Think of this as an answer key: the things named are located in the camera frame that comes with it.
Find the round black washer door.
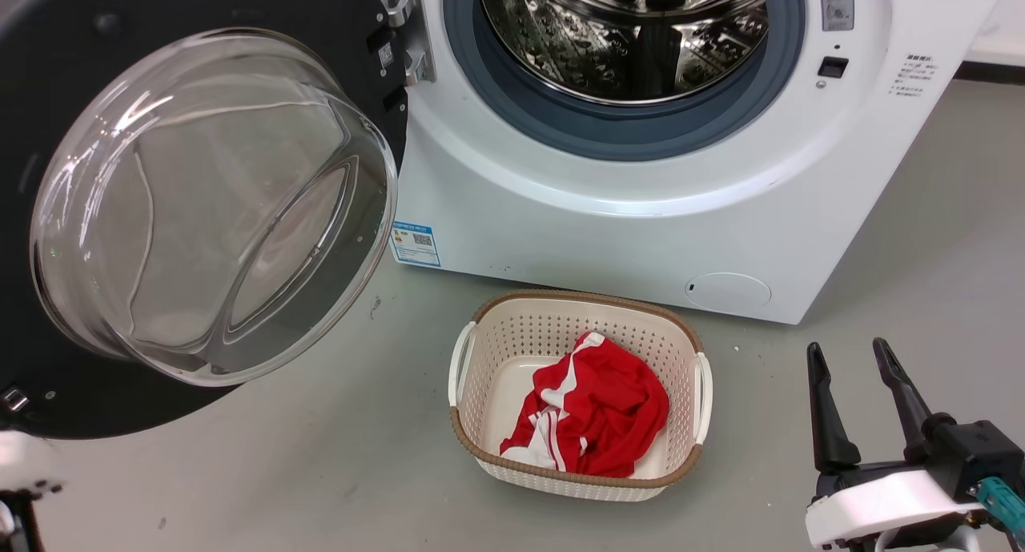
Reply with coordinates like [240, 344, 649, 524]
[0, 0, 411, 441]

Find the teal connector of right gripper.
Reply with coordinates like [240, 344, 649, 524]
[973, 477, 1025, 534]

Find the blue energy label sticker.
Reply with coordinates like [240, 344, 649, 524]
[390, 220, 442, 268]

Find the grey rubber door gasket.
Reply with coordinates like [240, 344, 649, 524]
[442, 0, 807, 162]

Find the silver door hinge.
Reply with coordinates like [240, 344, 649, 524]
[384, 0, 437, 86]

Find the cream perforated laundry basket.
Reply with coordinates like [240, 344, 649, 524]
[448, 289, 713, 502]

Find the white front-load washing machine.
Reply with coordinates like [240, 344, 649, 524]
[364, 0, 1014, 325]

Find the round white filter cover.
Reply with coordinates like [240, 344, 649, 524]
[685, 272, 773, 313]

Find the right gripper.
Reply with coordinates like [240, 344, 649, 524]
[805, 337, 1025, 552]

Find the red and white garment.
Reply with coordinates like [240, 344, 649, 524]
[500, 332, 670, 478]

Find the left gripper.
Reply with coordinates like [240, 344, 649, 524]
[0, 430, 63, 501]

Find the steel washing machine drum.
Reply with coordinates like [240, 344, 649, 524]
[478, 0, 770, 104]

